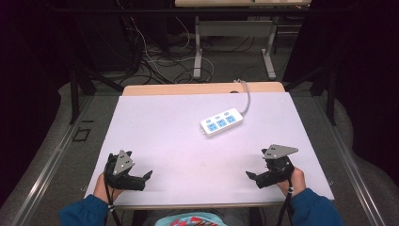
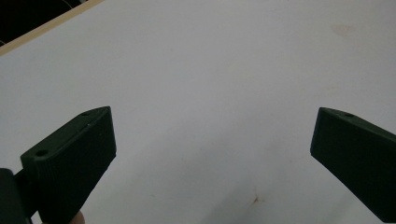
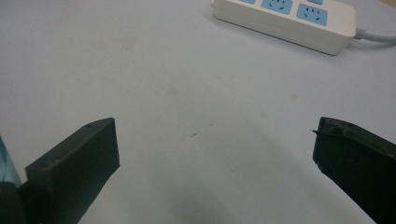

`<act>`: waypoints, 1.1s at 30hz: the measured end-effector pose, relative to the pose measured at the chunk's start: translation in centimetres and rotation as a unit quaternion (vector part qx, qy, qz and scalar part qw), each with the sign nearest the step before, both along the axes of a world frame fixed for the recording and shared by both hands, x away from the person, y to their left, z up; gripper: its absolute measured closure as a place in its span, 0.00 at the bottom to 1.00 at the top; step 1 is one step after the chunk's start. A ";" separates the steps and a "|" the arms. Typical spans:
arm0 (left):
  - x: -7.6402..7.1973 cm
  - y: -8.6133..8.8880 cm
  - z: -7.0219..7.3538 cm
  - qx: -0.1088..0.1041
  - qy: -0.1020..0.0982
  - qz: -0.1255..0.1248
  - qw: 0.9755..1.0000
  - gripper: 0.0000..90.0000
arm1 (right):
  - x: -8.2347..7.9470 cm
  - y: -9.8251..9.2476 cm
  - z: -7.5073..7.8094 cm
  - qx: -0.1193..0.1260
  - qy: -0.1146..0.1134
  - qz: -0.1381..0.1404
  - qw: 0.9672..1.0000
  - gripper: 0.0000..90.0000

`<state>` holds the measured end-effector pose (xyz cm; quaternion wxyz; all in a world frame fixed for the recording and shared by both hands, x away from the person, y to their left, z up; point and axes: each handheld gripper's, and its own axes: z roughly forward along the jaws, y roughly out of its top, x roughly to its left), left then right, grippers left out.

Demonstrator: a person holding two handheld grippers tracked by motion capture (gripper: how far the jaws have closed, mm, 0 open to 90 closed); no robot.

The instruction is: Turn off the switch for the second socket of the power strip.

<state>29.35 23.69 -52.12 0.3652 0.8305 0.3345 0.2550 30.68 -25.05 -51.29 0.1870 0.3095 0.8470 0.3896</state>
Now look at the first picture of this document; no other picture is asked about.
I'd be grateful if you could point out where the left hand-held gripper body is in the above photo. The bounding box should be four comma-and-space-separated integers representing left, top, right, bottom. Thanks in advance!
104, 150, 146, 191

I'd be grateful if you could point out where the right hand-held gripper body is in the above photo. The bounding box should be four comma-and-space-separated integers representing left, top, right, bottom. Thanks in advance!
255, 144, 299, 189

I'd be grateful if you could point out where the person's right hand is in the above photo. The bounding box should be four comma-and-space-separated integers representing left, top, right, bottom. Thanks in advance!
277, 167, 307, 198

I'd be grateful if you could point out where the person's left hand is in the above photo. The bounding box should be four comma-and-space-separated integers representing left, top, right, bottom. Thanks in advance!
93, 172, 124, 203

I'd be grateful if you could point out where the white table sheet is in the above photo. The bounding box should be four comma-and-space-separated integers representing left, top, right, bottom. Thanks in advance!
84, 91, 335, 208

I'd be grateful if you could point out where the white power strip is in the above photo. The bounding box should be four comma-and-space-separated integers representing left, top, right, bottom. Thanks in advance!
199, 107, 245, 137

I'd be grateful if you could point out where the person's colourful printed clothing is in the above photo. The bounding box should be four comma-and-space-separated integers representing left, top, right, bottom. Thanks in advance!
154, 211, 228, 226

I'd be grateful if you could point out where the black metal stand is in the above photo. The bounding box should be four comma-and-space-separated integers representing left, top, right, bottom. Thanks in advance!
69, 60, 126, 125
282, 60, 339, 127

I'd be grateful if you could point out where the wooden table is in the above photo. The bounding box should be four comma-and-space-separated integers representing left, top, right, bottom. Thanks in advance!
121, 81, 286, 97

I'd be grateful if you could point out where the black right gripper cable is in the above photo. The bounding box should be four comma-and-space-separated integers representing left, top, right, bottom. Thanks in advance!
276, 178, 295, 226

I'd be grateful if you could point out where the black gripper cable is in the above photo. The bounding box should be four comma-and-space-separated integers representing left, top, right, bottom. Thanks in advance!
104, 183, 122, 226
276, 178, 295, 226

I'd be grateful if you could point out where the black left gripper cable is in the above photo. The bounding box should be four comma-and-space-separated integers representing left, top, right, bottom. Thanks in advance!
104, 183, 122, 226

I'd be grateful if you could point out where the aluminium floor rail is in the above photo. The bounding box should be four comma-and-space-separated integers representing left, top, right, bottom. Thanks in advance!
10, 95, 95, 226
313, 97, 389, 226

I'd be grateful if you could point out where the grey power strip cable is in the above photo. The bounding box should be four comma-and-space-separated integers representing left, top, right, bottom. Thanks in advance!
233, 78, 252, 116

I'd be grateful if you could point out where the tangle of floor cables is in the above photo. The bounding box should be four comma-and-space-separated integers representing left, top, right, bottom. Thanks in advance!
114, 0, 217, 86

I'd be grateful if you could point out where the white metal frame desk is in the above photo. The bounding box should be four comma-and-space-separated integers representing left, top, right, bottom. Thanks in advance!
174, 0, 312, 81

